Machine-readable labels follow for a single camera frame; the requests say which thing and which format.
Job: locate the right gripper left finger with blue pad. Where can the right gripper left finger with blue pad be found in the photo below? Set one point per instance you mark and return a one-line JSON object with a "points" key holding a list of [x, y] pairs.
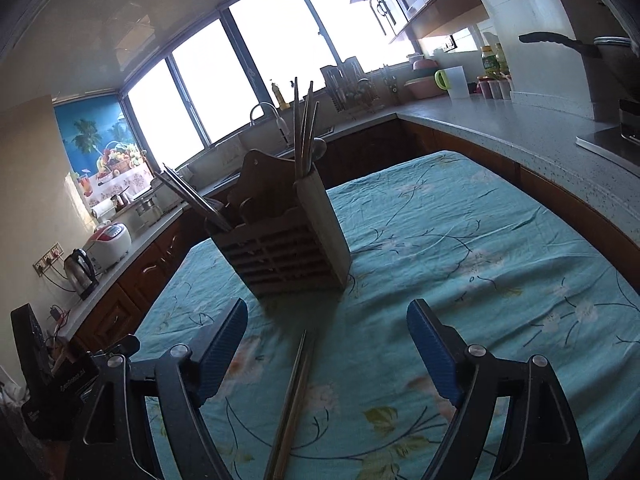
{"points": [[116, 433]]}

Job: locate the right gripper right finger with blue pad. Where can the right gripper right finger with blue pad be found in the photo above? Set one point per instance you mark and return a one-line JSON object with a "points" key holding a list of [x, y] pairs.
{"points": [[540, 438]]}

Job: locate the dark wooden chopstick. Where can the dark wooden chopstick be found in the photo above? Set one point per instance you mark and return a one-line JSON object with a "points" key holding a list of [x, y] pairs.
{"points": [[288, 405]]}

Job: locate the metal chopstick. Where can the metal chopstick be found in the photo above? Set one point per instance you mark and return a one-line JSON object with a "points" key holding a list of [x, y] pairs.
{"points": [[169, 177]]}

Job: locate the metal spoon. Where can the metal spoon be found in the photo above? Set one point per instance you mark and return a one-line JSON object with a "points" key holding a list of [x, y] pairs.
{"points": [[318, 149]]}

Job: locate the wooden chopstick carved handle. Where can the wooden chopstick carved handle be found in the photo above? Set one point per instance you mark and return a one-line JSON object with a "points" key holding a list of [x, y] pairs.
{"points": [[306, 128]]}

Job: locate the lone wooden chopstick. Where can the lone wooden chopstick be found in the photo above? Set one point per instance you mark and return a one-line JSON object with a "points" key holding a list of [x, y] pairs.
{"points": [[295, 123]]}

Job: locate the grey kitchen countertop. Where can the grey kitchen countertop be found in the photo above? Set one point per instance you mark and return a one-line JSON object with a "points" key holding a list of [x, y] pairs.
{"points": [[530, 147]]}

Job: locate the electric kettle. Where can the electric kettle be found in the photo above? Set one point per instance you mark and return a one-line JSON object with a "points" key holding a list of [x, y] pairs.
{"points": [[80, 273]]}

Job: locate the white red rice cooker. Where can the white red rice cooker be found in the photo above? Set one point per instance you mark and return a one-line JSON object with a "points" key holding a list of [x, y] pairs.
{"points": [[108, 245]]}

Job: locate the teal floral tablecloth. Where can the teal floral tablecloth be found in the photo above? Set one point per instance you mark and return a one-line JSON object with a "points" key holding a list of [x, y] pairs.
{"points": [[438, 241]]}

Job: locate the tropical fruit poster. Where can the tropical fruit poster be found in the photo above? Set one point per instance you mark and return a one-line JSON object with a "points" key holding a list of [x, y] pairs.
{"points": [[105, 157]]}

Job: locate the wooden utensil holder box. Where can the wooden utensil holder box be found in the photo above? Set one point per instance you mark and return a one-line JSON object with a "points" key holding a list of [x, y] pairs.
{"points": [[288, 238]]}

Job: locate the gas stove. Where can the gas stove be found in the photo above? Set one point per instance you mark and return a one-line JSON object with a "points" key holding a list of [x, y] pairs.
{"points": [[618, 144]]}

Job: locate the lower wooden cabinets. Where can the lower wooden cabinets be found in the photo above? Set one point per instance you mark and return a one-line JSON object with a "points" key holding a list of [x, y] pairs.
{"points": [[126, 294]]}

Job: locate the sink faucet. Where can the sink faucet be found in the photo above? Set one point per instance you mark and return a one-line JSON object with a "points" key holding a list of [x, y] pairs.
{"points": [[271, 114]]}

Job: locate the yellow detergent bottle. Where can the yellow detergent bottle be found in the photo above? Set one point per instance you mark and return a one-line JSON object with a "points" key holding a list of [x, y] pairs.
{"points": [[283, 104]]}

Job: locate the pink basin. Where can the pink basin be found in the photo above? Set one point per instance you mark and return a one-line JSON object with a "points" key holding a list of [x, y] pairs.
{"points": [[422, 84]]}

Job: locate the green label bottle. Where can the green label bottle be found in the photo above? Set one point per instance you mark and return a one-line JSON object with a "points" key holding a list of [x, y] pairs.
{"points": [[490, 62]]}

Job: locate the knife rack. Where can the knife rack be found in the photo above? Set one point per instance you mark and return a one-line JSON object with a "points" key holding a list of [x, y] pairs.
{"points": [[348, 86]]}

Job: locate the wall power socket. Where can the wall power socket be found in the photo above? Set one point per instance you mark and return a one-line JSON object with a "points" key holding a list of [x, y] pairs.
{"points": [[49, 259]]}

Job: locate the white jug green handle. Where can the white jug green handle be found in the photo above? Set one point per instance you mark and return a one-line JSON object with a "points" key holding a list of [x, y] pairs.
{"points": [[453, 81]]}

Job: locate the black wok with handle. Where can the black wok with handle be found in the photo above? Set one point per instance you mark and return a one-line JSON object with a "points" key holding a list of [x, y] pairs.
{"points": [[612, 68]]}

